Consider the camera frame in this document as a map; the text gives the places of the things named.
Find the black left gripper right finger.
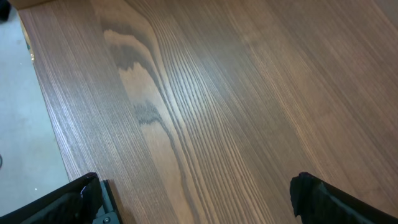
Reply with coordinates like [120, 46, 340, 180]
[289, 172, 397, 224]

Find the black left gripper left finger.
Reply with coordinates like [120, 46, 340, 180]
[1, 172, 121, 224]

